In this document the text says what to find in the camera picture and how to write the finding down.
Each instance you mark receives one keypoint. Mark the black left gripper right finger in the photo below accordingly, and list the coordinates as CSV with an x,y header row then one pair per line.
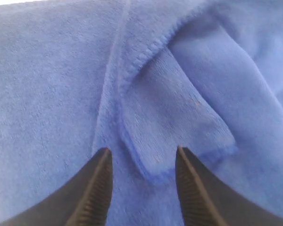
x,y
205,200

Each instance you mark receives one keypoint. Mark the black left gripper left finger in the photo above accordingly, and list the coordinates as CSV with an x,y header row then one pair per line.
x,y
83,201

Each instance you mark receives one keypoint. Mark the blue microfiber towel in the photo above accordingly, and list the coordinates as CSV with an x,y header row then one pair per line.
x,y
141,77

